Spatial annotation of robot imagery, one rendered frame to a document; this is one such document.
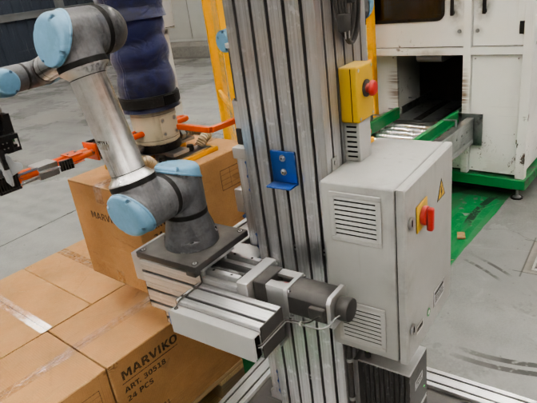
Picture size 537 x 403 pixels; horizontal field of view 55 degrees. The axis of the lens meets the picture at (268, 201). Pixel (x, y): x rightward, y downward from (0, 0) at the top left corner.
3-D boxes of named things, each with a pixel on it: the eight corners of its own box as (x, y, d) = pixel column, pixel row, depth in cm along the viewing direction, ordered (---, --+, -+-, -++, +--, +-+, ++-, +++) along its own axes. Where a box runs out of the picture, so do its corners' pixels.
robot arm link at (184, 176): (216, 201, 141) (208, 154, 136) (183, 222, 131) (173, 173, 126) (184, 197, 148) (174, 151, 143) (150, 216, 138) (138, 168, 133)
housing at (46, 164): (50, 171, 173) (46, 158, 171) (61, 173, 169) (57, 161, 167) (30, 178, 168) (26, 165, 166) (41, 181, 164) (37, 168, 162)
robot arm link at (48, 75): (137, -9, 126) (38, 54, 157) (101, -4, 118) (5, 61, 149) (155, 38, 128) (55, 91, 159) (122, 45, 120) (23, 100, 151)
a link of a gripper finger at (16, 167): (31, 178, 157) (17, 150, 156) (12, 185, 153) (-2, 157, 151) (27, 181, 159) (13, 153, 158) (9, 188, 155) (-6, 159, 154)
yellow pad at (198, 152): (201, 147, 213) (199, 136, 211) (218, 149, 207) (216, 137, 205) (134, 176, 190) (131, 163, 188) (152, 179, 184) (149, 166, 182)
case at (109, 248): (199, 213, 252) (184, 133, 237) (262, 229, 228) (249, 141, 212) (93, 270, 211) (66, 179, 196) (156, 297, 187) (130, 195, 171)
